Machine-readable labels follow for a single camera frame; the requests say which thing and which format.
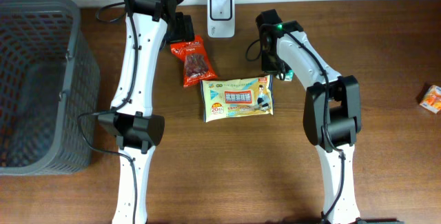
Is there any red snack bag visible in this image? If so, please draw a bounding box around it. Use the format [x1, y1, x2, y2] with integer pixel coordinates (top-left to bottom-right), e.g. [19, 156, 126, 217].
[170, 35, 217, 88]

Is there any teal tissue pack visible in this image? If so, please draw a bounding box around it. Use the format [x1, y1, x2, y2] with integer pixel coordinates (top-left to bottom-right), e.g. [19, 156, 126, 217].
[283, 70, 294, 81]

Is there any yellow wet wipes pack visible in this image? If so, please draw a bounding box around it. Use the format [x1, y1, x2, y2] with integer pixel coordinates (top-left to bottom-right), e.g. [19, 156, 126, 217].
[201, 75, 274, 123]

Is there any orange tissue pack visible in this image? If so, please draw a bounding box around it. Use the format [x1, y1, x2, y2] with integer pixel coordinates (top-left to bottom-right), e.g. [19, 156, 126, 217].
[420, 85, 441, 114]

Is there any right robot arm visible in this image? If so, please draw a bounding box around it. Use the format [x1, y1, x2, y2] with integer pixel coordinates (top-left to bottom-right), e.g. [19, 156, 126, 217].
[256, 9, 362, 223]

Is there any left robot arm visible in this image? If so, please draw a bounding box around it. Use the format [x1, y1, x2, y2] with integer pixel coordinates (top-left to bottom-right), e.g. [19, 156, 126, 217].
[98, 0, 194, 223]

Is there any white barcode scanner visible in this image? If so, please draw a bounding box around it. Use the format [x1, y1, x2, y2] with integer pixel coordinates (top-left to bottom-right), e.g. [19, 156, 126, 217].
[207, 0, 235, 38]

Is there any grey plastic mesh basket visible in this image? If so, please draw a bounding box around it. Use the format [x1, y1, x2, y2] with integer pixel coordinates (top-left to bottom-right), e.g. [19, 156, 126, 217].
[1, 0, 100, 176]

